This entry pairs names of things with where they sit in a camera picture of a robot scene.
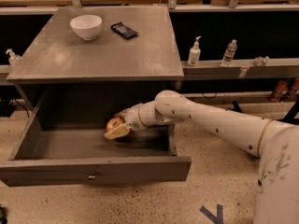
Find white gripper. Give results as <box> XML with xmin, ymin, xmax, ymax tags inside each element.
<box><xmin>104</xmin><ymin>104</ymin><xmax>144</xmax><ymax>140</ymax></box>

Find red apple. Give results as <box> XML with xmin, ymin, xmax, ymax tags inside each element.
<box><xmin>106</xmin><ymin>117</ymin><xmax>124</xmax><ymax>131</ymax></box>

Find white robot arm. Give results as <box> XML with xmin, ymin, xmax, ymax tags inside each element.
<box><xmin>105</xmin><ymin>90</ymin><xmax>299</xmax><ymax>224</ymax></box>

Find open grey top drawer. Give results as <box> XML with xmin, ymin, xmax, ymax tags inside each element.
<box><xmin>0</xmin><ymin>91</ymin><xmax>192</xmax><ymax>187</ymax></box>

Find grey cabinet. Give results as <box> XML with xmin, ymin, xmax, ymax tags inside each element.
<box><xmin>7</xmin><ymin>7</ymin><xmax>183</xmax><ymax>123</ymax></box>

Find white pump lotion bottle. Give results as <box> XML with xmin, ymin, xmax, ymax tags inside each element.
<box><xmin>187</xmin><ymin>36</ymin><xmax>201</xmax><ymax>66</ymax></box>

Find white ceramic bowl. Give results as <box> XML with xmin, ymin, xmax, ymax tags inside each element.
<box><xmin>70</xmin><ymin>15</ymin><xmax>103</xmax><ymax>41</ymax></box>

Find clear pump sanitizer bottle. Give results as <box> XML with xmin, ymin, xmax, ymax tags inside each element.
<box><xmin>6</xmin><ymin>49</ymin><xmax>21</xmax><ymax>67</ymax></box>

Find blue tape floor mark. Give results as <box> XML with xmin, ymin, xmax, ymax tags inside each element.
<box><xmin>199</xmin><ymin>204</ymin><xmax>224</xmax><ymax>224</ymax></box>

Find clear plastic water bottle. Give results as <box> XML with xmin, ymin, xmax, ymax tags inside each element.
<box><xmin>221</xmin><ymin>39</ymin><xmax>237</xmax><ymax>66</ymax></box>

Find crumpled clear plastic wrapper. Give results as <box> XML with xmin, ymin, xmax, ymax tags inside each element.
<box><xmin>252</xmin><ymin>56</ymin><xmax>270</xmax><ymax>66</ymax></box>

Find orange bottles under shelf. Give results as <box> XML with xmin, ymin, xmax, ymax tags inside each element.
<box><xmin>268</xmin><ymin>77</ymin><xmax>299</xmax><ymax>102</ymax></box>

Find black metal stand base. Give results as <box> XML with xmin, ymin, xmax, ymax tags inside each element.
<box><xmin>232</xmin><ymin>100</ymin><xmax>299</xmax><ymax>125</ymax></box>

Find grey wall shelf rail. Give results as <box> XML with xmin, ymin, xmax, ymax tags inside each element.
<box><xmin>181</xmin><ymin>58</ymin><xmax>299</xmax><ymax>80</ymax></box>

